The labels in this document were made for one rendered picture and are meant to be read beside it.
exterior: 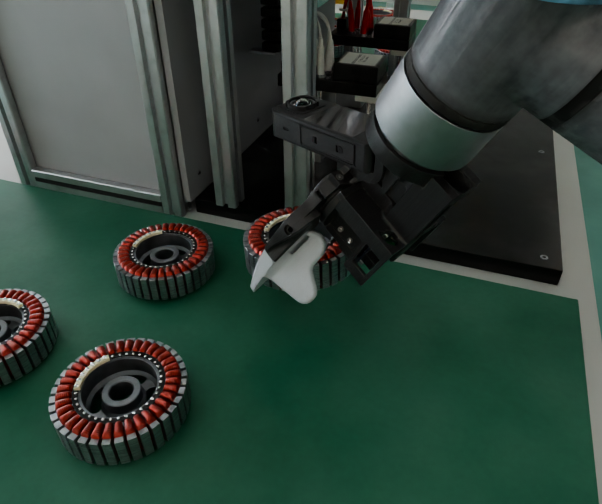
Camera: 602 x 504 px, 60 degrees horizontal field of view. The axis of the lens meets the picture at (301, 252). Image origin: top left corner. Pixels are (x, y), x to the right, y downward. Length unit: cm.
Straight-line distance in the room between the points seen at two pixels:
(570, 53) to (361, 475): 32
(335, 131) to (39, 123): 52
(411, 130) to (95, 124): 52
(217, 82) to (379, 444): 42
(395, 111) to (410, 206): 7
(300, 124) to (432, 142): 13
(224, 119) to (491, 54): 41
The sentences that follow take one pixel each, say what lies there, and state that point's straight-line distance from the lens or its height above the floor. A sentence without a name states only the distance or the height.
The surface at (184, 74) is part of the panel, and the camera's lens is 68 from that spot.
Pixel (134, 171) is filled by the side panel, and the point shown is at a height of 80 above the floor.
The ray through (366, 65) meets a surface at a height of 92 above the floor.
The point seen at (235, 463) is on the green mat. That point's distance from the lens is 45.
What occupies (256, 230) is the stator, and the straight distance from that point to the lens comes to 51.
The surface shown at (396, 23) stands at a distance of 99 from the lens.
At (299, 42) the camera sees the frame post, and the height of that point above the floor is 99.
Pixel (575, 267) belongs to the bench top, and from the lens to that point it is 71.
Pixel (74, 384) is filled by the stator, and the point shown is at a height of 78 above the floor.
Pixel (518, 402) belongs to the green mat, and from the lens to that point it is 52.
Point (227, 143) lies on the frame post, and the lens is 66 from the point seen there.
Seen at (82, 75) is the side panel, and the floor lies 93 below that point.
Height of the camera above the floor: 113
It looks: 36 degrees down
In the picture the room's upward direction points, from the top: straight up
